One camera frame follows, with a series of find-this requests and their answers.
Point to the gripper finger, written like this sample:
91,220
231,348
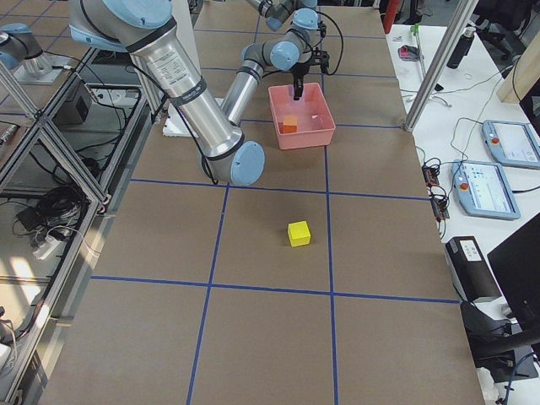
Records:
298,91

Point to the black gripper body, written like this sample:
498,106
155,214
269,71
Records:
299,72

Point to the orange foam cube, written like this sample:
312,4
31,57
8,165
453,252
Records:
289,124

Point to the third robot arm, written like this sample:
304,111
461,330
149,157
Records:
20,47

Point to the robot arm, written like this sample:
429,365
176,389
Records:
295,52
147,29

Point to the pink plastic bin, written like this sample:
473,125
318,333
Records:
315,123

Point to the pink object on desk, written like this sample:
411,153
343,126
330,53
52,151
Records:
409,53

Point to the black water bottle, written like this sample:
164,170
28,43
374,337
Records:
462,48

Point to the yellow foam cube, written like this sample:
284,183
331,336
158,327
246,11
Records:
299,234

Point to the small circuit board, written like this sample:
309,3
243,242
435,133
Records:
436,192

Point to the near teach pendant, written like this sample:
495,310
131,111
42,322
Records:
483,190

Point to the teach pendant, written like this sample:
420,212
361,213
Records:
511,143
483,190

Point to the far teach pendant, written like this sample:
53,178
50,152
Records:
511,143

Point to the black box white label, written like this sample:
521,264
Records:
470,271

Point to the black monitor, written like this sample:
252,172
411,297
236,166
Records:
515,264

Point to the white power strip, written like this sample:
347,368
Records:
48,246

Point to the aluminium frame post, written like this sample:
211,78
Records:
459,20

